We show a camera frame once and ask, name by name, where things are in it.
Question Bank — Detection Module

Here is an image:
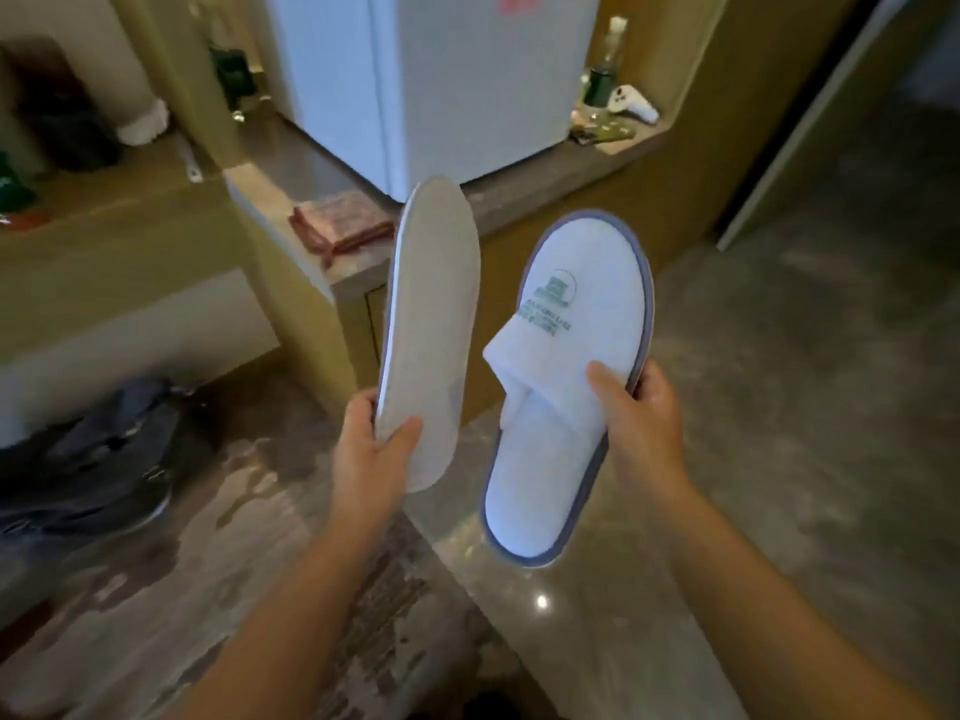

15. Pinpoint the person's right hand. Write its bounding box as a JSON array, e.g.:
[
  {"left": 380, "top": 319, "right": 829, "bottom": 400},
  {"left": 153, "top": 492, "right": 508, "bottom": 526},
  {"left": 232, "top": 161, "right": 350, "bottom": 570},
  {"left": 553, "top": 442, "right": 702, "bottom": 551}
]
[{"left": 585, "top": 359, "right": 693, "bottom": 496}]

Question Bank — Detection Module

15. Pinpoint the person's left hand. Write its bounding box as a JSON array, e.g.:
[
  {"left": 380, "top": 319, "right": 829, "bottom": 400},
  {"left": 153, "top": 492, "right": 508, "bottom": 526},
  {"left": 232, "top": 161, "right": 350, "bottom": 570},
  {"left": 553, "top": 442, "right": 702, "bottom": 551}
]
[{"left": 329, "top": 388, "right": 424, "bottom": 544}]

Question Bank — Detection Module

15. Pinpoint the white slipper with green print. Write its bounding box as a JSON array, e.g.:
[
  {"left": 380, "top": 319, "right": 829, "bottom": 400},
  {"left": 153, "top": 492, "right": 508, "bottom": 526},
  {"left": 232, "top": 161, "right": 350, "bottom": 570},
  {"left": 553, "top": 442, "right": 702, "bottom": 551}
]
[{"left": 480, "top": 209, "right": 656, "bottom": 569}]

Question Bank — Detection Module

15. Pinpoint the white slipper showing sole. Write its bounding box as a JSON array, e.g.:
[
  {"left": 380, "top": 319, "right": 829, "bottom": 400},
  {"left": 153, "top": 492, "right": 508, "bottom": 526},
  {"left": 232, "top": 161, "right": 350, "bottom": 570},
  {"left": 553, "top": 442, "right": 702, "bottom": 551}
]
[{"left": 374, "top": 175, "right": 482, "bottom": 494}]

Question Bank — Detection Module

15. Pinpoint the person's left forearm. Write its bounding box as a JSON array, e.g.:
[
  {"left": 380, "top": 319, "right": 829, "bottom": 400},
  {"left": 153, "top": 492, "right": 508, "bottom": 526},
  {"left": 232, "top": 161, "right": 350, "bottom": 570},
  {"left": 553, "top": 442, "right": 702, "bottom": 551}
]
[{"left": 161, "top": 509, "right": 410, "bottom": 720}]

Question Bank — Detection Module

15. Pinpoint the person's right forearm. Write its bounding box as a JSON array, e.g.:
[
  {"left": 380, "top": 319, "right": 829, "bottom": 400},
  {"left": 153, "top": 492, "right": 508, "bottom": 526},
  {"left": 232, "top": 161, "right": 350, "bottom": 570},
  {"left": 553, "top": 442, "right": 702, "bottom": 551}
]
[{"left": 637, "top": 472, "right": 946, "bottom": 720}]

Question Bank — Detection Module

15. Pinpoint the wooden cabinet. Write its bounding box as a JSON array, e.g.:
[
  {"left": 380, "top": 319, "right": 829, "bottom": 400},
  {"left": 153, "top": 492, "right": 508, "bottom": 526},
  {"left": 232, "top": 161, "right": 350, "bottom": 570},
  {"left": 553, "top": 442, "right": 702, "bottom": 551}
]
[{"left": 0, "top": 0, "right": 864, "bottom": 428}]

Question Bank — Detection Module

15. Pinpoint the white hair dryer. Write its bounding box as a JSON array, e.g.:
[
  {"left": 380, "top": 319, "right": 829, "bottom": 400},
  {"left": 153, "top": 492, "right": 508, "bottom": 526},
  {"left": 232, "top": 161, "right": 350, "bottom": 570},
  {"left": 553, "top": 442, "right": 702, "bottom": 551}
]
[{"left": 609, "top": 84, "right": 661, "bottom": 126}]

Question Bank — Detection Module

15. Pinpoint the dark green cup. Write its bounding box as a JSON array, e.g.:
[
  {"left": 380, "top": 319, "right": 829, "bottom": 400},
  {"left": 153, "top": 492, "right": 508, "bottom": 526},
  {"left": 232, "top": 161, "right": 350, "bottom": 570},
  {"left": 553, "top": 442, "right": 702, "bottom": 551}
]
[{"left": 583, "top": 67, "right": 616, "bottom": 109}]

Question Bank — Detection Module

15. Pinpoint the dark grey bag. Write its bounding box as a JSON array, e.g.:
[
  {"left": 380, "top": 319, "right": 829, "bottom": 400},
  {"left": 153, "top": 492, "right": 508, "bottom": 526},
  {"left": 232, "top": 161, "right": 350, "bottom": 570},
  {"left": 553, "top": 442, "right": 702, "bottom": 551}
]
[{"left": 0, "top": 376, "right": 198, "bottom": 548}]

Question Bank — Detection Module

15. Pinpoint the clear glass bottle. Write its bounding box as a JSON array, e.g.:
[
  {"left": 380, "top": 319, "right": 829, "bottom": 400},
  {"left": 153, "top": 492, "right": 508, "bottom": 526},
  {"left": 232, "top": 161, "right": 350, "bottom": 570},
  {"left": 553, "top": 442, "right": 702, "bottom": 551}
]
[{"left": 583, "top": 16, "right": 630, "bottom": 109}]

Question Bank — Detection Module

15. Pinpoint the white mini fridge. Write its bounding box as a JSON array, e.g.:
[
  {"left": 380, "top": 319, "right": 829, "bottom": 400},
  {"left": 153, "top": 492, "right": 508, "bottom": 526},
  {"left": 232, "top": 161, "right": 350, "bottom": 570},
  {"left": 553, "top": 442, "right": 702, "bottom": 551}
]
[{"left": 262, "top": 0, "right": 603, "bottom": 204}]

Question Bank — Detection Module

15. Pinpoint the dark green bottle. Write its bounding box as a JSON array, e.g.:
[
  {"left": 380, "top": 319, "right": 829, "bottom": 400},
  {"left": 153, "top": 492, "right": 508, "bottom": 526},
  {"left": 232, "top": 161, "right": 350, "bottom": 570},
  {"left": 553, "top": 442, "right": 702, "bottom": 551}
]
[{"left": 208, "top": 43, "right": 258, "bottom": 117}]

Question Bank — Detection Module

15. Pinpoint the dark kettle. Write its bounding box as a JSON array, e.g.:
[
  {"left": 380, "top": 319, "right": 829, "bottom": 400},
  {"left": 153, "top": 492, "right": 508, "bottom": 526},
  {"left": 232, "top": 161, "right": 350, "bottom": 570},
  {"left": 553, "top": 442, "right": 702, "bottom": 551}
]
[{"left": 15, "top": 38, "right": 121, "bottom": 173}]

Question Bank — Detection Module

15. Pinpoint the white door frame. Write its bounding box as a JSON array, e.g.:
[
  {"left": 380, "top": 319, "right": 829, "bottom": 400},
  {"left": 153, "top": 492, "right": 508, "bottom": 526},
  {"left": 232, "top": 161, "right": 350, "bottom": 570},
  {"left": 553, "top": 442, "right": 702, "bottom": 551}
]
[{"left": 716, "top": 0, "right": 920, "bottom": 253}]

